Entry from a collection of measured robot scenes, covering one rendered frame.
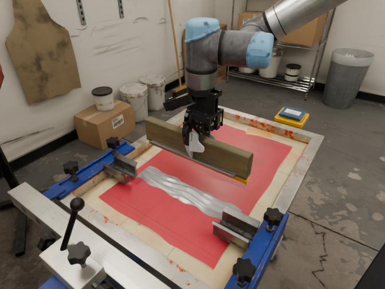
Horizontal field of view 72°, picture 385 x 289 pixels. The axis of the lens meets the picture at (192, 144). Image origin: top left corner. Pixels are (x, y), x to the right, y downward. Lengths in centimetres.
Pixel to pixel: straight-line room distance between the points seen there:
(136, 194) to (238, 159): 34
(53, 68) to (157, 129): 196
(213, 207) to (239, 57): 43
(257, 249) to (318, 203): 169
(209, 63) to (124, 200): 47
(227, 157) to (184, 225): 22
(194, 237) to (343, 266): 142
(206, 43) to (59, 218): 53
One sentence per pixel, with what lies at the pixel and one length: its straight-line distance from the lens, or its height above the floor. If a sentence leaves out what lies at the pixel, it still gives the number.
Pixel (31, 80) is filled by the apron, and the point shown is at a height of 75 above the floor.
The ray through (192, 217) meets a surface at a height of 96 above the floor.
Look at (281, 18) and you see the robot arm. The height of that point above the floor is 144.
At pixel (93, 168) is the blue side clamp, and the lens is 91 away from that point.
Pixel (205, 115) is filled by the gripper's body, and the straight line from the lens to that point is 67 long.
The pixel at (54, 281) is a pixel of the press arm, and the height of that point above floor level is 104.
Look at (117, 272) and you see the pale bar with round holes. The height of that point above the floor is 104.
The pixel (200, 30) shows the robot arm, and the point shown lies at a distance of 60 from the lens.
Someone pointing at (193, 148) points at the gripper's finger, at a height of 112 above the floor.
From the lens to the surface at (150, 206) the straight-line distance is 81.
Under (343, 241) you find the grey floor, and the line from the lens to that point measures 215.
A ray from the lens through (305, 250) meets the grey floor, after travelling 200.
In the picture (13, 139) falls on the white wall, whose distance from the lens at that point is 276.
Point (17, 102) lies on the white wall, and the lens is 268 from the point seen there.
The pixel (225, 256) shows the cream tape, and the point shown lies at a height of 96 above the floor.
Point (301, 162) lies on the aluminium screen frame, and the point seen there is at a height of 99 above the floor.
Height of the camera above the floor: 155
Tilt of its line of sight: 34 degrees down
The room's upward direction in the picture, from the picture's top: straight up
